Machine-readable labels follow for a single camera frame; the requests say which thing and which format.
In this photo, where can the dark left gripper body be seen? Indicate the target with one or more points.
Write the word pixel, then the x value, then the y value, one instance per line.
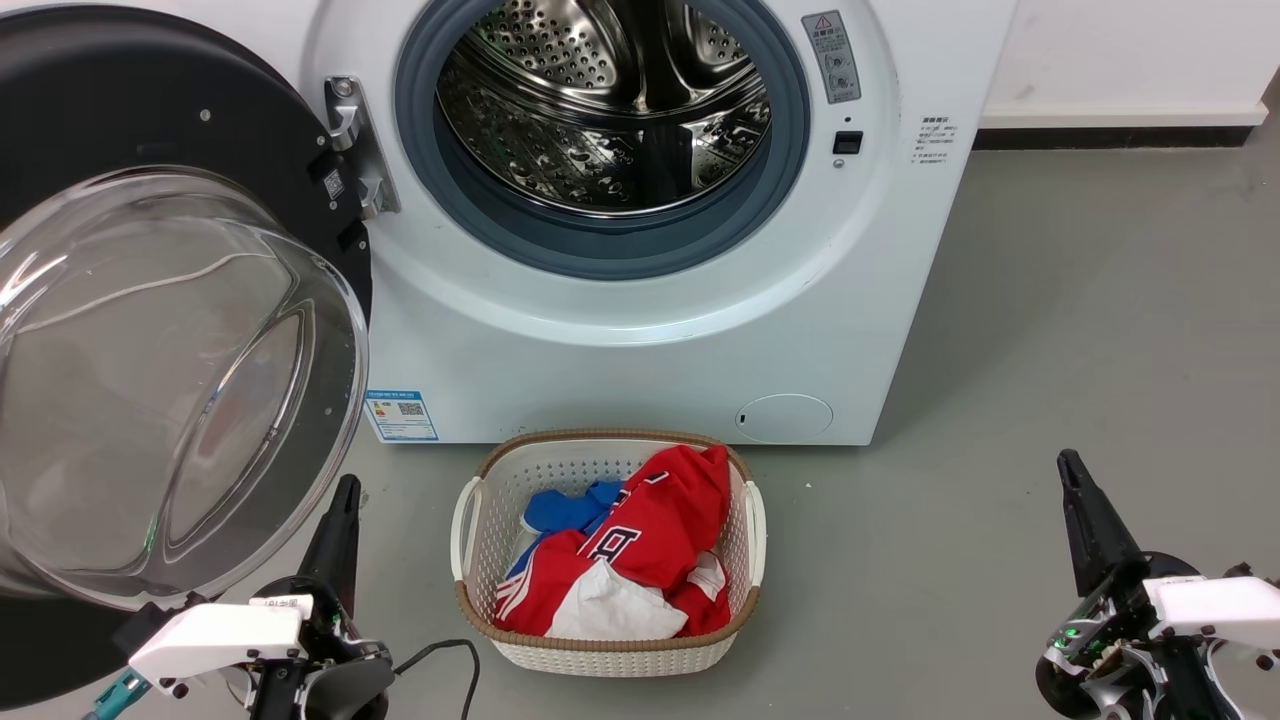
pixel 325 618

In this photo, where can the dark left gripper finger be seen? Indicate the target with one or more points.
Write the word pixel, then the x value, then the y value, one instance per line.
pixel 350 548
pixel 325 548

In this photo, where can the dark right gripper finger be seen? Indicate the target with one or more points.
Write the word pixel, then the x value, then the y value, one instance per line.
pixel 1085 538
pixel 1115 538

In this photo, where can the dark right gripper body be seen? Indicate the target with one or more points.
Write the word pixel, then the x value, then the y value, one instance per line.
pixel 1110 620

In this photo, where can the round black glass washer door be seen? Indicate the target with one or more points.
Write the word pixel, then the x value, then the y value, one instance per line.
pixel 150 90

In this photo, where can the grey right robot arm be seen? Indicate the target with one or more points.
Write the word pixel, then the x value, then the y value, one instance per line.
pixel 1065 695

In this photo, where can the white front-load washing machine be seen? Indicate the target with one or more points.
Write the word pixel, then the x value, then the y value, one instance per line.
pixel 600 380

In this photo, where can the grey metal door hinge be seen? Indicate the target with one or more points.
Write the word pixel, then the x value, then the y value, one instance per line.
pixel 372 170

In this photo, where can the black door lock latch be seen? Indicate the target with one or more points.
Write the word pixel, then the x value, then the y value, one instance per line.
pixel 848 142

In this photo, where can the blue energy label sticker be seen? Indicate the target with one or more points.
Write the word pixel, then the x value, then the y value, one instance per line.
pixel 402 415

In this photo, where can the blue garment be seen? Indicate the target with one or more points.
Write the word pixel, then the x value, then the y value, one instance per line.
pixel 560 508

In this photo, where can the white garment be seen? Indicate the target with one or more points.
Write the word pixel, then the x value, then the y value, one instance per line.
pixel 610 610

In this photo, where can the white plastic laundry basket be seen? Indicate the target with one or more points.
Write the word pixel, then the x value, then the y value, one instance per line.
pixel 600 658

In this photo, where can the red sports jersey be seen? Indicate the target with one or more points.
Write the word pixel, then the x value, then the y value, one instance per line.
pixel 670 520

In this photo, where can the round white filter cover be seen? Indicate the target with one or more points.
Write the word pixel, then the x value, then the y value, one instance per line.
pixel 785 418

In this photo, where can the black skirting strip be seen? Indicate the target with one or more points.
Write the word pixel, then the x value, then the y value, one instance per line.
pixel 1100 137

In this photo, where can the small printed text label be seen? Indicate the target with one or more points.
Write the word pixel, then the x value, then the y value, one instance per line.
pixel 936 140

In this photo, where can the grey warning sticker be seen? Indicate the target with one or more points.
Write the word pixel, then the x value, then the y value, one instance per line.
pixel 832 58

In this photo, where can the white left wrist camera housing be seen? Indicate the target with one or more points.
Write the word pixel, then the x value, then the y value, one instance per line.
pixel 220 633

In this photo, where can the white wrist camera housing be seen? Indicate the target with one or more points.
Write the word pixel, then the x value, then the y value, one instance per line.
pixel 1220 605
pixel 220 633

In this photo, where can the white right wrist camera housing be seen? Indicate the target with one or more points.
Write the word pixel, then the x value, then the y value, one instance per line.
pixel 1220 605

